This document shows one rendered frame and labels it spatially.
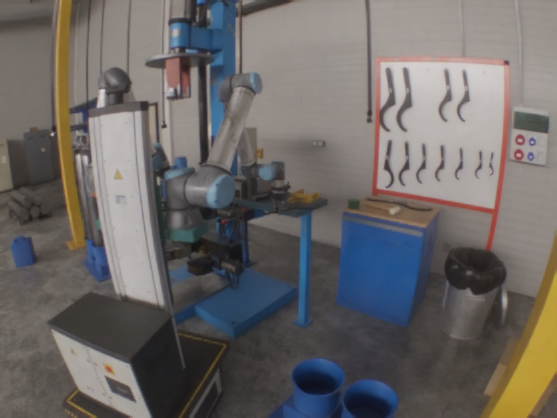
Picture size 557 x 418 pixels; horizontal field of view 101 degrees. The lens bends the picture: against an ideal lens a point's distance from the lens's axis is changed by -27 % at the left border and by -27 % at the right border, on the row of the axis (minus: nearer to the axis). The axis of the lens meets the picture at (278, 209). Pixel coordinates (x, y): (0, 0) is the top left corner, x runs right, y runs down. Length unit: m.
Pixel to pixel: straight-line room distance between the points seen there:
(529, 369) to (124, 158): 1.83
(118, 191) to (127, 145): 0.23
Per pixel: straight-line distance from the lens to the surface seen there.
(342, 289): 2.93
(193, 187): 1.38
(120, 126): 1.47
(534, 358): 1.27
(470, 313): 2.71
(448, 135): 3.46
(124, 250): 1.63
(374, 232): 2.58
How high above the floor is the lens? 1.68
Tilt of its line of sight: 17 degrees down
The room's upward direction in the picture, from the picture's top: straight up
